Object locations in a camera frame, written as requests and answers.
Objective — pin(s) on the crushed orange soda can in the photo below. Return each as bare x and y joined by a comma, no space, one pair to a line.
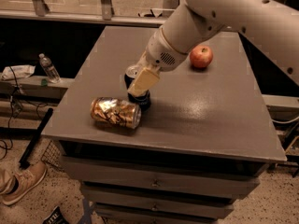
116,112

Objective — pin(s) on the grey drawer cabinet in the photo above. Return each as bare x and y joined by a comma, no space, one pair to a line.
210,122

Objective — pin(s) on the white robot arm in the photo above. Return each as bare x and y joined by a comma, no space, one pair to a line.
271,27

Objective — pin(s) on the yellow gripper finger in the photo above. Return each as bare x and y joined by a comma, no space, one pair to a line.
145,78

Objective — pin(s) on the tan sneaker shoe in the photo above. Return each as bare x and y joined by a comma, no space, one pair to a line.
15,187

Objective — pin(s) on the middle cabinet drawer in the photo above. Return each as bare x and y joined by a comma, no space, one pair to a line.
158,202

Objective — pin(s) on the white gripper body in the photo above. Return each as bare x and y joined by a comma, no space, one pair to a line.
160,53

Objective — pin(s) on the top cabinet drawer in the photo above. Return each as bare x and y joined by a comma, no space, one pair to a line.
151,177

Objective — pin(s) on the red apple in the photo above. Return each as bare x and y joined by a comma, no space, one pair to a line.
201,56

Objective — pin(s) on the blue pepsi can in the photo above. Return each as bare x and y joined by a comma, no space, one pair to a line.
129,76

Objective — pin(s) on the black snack bag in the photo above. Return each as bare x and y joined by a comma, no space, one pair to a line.
55,217

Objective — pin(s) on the wire mesh basket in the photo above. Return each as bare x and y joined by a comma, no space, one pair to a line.
51,157

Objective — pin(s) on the bottom cabinet drawer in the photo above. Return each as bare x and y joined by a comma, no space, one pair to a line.
148,217

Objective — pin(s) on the white crumpled cloth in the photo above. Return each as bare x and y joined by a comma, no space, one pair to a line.
17,71

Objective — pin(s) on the clear plastic water bottle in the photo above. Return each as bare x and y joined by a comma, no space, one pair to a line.
49,68

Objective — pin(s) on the cabinet drawer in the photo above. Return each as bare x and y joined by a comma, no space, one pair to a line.
148,217
158,202
151,177

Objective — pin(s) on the black rod tool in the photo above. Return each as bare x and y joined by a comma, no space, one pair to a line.
24,163

